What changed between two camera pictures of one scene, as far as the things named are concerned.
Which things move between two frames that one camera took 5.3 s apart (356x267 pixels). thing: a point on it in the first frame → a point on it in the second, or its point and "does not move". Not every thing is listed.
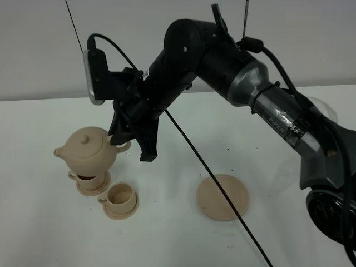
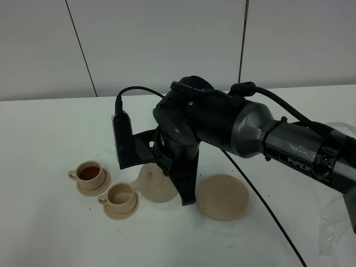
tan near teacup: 120,199 does not move
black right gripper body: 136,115 → 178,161
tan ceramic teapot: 88,151 → 154,184
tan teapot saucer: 212,202 does not move
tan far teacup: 89,183 does not move
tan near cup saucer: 120,217 does not move
